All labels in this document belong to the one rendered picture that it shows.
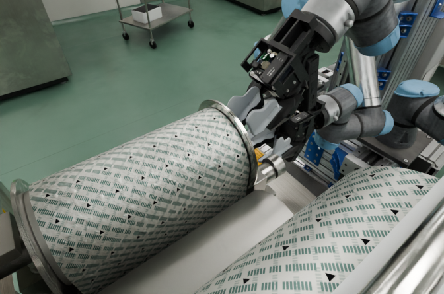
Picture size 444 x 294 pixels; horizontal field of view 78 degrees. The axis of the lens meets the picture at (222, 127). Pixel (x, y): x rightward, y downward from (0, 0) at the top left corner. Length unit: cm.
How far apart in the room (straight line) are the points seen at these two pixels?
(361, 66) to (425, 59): 65
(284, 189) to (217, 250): 50
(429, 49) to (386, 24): 97
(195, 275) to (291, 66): 29
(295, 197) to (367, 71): 42
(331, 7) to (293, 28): 6
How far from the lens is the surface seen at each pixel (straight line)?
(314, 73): 48
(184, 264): 34
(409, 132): 119
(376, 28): 54
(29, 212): 34
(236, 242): 35
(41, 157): 251
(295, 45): 43
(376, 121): 90
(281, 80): 40
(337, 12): 45
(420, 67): 154
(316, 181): 178
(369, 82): 90
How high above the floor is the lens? 155
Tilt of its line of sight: 41 degrees down
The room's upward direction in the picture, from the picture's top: straight up
